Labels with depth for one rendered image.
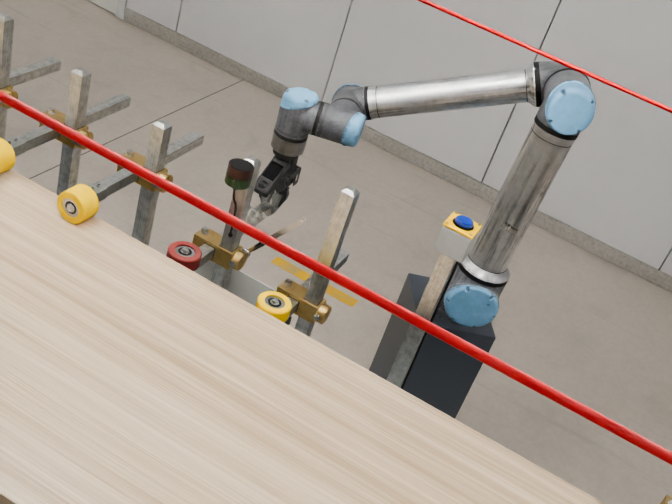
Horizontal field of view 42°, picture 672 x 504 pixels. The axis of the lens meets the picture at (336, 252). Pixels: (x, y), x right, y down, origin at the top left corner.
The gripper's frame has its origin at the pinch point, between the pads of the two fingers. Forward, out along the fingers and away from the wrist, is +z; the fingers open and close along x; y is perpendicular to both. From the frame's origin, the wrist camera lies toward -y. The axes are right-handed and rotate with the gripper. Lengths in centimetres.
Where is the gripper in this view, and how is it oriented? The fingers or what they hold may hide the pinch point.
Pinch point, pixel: (266, 212)
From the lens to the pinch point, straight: 243.1
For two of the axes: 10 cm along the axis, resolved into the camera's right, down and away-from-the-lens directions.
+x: -8.6, -4.6, 2.4
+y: 4.5, -4.3, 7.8
